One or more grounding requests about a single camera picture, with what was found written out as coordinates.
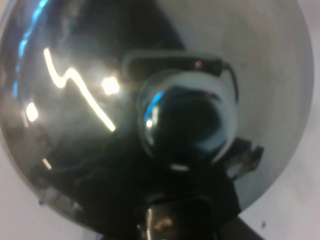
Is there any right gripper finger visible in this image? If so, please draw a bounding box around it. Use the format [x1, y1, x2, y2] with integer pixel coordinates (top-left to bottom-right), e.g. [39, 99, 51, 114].
[217, 216, 263, 240]

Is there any stainless steel teapot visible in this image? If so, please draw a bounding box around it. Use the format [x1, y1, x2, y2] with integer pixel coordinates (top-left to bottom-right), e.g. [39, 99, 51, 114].
[0, 0, 314, 240]

